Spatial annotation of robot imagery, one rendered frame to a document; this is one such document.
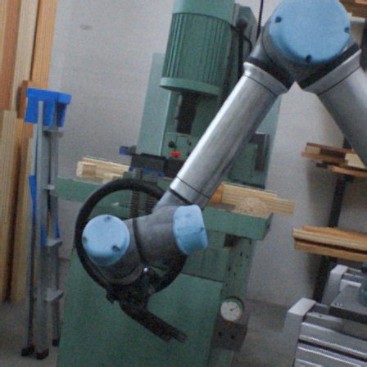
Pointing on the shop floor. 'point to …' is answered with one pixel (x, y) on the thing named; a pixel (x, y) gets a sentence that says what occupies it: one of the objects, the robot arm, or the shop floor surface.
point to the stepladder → (43, 115)
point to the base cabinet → (193, 328)
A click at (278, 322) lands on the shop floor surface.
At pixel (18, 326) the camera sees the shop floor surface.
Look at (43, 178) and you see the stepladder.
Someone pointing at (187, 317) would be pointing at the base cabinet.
